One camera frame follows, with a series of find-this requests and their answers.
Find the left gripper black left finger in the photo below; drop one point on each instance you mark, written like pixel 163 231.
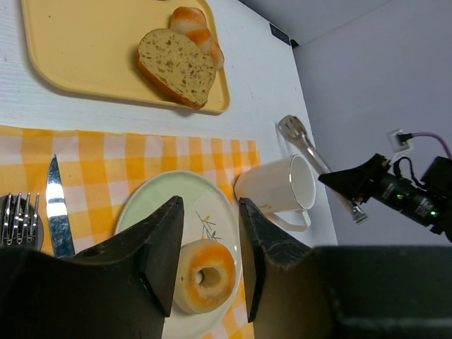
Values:
pixel 121 288

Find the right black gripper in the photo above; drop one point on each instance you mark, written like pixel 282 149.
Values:
pixel 426 201

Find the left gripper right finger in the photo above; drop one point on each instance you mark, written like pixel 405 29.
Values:
pixel 295 291

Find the glazed ring donut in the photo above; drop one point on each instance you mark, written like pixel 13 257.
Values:
pixel 205 278

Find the metal tongs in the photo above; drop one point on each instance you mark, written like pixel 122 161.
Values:
pixel 293 131

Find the front bread slice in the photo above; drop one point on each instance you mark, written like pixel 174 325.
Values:
pixel 176 66

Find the white ceramic mug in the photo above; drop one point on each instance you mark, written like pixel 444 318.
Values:
pixel 280 186

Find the pale green ceramic plate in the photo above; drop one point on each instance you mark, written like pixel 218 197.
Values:
pixel 207 215

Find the yellow checkered cloth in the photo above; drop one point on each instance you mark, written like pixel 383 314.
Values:
pixel 99 172

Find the right blue corner label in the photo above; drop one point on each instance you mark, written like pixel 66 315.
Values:
pixel 278 33

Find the orange topped round bun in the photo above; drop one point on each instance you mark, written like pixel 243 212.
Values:
pixel 191 21

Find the yellow plastic tray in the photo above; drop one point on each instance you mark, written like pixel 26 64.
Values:
pixel 90 47

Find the knife with patterned handle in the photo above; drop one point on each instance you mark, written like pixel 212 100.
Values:
pixel 57 213

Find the fork with patterned handle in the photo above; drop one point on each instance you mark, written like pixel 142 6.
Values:
pixel 21 224

